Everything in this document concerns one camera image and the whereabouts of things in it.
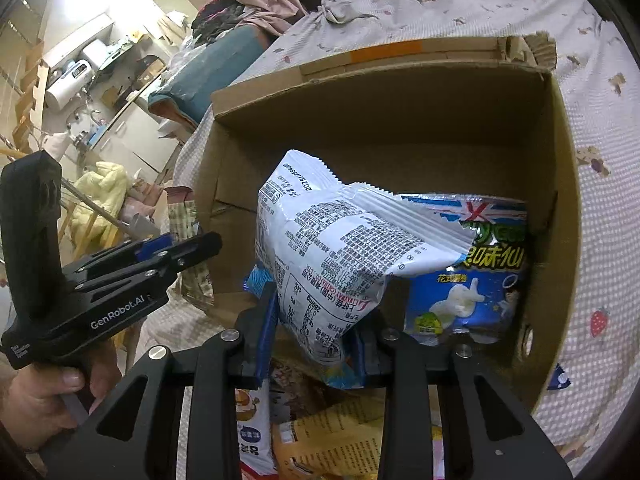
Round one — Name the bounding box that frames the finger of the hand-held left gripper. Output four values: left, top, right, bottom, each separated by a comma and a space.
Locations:
65, 233, 177, 282
79, 231, 224, 294

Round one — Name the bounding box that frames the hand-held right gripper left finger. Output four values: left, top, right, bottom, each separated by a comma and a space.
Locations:
45, 282, 279, 480

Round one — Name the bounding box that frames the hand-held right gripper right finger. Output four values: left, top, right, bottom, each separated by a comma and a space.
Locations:
350, 305, 573, 480

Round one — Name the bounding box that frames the large yellow snack bag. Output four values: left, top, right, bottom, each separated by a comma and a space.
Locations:
272, 395, 388, 480

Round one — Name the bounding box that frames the blue white snack bag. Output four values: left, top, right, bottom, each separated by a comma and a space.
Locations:
400, 191, 532, 347
244, 149, 472, 392

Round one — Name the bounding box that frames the brown cardboard box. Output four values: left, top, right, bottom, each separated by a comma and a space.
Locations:
192, 35, 584, 417

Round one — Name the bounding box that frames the person's left hand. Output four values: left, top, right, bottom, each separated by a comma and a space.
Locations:
0, 341, 124, 437

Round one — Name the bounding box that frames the printed brown bag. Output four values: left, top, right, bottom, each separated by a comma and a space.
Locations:
166, 186, 217, 313

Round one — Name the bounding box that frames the yellow cloth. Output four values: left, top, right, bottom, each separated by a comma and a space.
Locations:
64, 160, 130, 257

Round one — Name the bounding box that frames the red white snack packet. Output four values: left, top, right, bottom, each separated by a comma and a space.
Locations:
234, 385, 277, 480

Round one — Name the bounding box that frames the white cabinet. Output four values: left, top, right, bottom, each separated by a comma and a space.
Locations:
75, 104, 184, 182

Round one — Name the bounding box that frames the wooden shelf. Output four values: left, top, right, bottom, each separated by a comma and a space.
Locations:
9, 42, 52, 161

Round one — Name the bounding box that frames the white water heater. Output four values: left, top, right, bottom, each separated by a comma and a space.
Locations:
44, 59, 97, 111

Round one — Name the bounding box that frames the teal cushion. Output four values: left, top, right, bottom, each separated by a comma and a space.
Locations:
148, 25, 267, 133

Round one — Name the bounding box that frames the dark clothes pile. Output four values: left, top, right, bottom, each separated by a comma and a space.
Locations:
191, 0, 243, 43

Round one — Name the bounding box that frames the printed white bedsheet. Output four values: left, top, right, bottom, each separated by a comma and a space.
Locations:
132, 0, 640, 480

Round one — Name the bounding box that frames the mop handle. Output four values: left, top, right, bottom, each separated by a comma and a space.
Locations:
62, 180, 163, 243

